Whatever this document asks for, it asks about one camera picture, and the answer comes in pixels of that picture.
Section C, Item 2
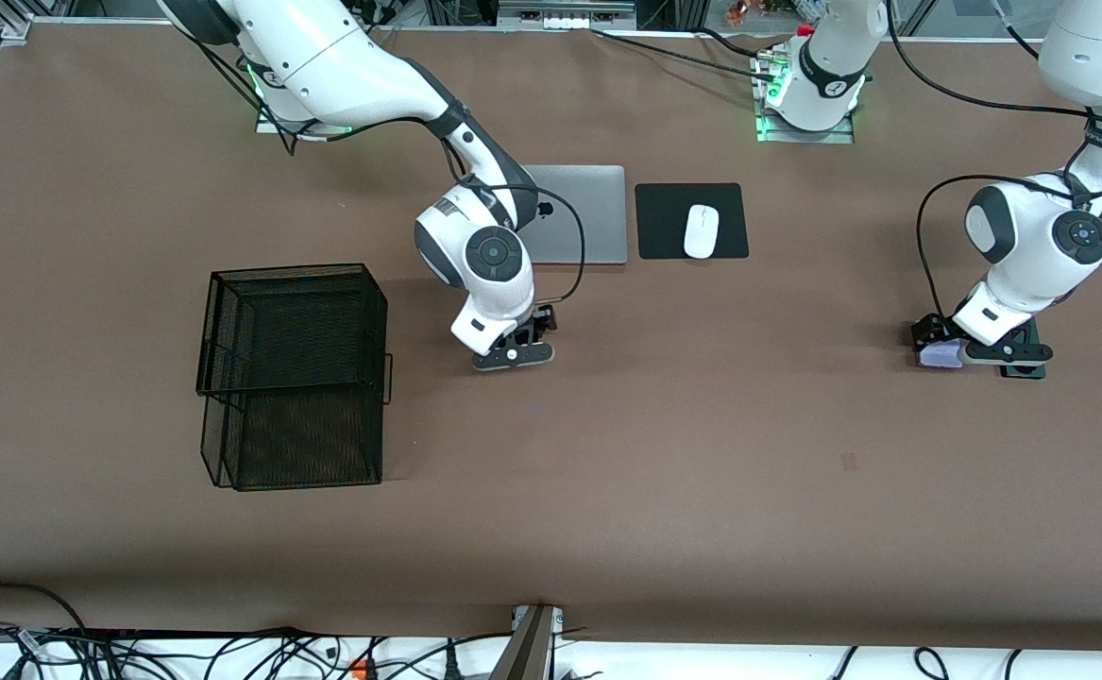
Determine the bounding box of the silver closed laptop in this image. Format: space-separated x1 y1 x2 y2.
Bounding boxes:
517 165 628 265

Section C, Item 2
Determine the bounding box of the white computer mouse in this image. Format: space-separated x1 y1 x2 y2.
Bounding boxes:
684 204 721 260

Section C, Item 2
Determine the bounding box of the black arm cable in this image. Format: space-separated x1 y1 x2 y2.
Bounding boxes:
886 0 1102 327
187 28 587 305

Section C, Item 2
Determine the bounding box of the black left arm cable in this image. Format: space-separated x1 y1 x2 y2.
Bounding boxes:
886 0 1102 327

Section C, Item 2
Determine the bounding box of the white power strip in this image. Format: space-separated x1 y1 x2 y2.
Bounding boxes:
499 0 637 30

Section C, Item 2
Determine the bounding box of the dark green smartphone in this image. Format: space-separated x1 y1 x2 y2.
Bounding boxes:
999 315 1048 381

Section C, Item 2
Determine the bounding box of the black mouse pad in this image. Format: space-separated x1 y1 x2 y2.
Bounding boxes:
635 182 750 261

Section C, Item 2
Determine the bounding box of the black cable on table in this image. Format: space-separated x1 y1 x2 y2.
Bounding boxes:
591 28 778 81

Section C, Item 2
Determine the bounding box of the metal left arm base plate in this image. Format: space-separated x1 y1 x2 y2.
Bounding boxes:
756 111 856 145

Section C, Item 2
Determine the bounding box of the grey metal camera post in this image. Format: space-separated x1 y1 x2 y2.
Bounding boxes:
489 604 566 680

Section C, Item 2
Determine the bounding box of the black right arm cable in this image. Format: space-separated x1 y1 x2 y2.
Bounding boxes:
187 28 587 305

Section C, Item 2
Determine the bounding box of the black floor cable bundle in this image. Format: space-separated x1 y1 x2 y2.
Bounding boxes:
0 623 514 680

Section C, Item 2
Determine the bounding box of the black mesh two-tier tray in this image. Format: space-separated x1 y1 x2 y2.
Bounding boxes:
195 263 394 492

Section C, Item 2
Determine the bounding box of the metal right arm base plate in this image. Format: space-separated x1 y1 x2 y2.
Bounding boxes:
256 99 356 135

